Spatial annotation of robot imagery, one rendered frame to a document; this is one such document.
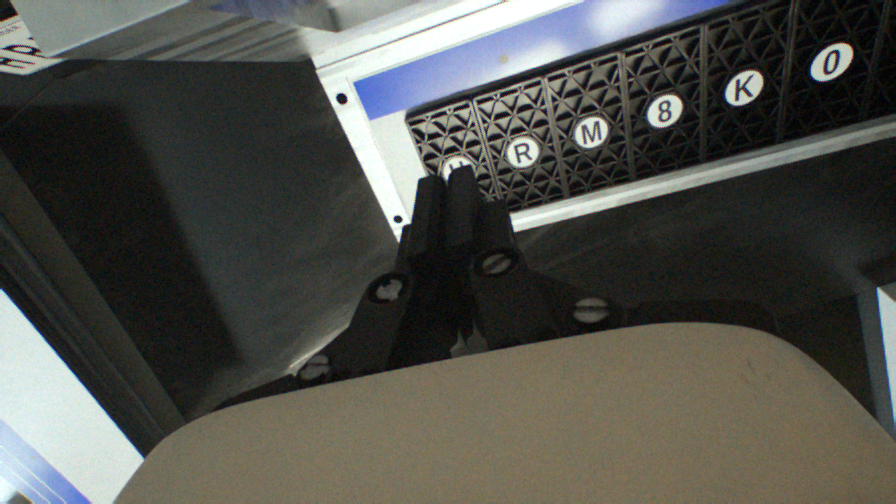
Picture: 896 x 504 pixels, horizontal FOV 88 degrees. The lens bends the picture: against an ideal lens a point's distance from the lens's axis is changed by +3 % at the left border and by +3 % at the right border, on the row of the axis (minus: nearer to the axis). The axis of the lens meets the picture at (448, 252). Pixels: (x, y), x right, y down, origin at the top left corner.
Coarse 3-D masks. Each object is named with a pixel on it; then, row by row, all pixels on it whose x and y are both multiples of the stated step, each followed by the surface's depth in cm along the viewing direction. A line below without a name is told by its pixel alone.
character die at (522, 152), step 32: (480, 96) 31; (512, 96) 31; (544, 96) 30; (480, 128) 32; (512, 128) 33; (544, 128) 33; (512, 160) 33; (544, 160) 34; (512, 192) 35; (544, 192) 35
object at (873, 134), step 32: (480, 0) 28; (512, 0) 28; (544, 0) 28; (576, 0) 28; (384, 32) 30; (416, 32) 30; (448, 32) 29; (480, 32) 29; (320, 64) 31; (352, 64) 31; (384, 64) 31; (352, 96) 32; (352, 128) 33; (384, 160) 35; (768, 160) 34; (384, 192) 36; (640, 192) 36
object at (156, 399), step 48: (0, 192) 37; (0, 240) 37; (48, 240) 41; (48, 288) 41; (96, 288) 46; (48, 336) 41; (96, 336) 46; (96, 384) 46; (144, 384) 53; (144, 432) 53
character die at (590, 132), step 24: (552, 72) 30; (576, 72) 30; (600, 72) 30; (552, 96) 31; (576, 96) 31; (600, 96) 31; (624, 96) 30; (552, 120) 31; (576, 120) 32; (600, 120) 31; (624, 120) 31; (576, 144) 32; (600, 144) 32; (624, 144) 33; (576, 168) 34; (600, 168) 34; (624, 168) 34; (576, 192) 35
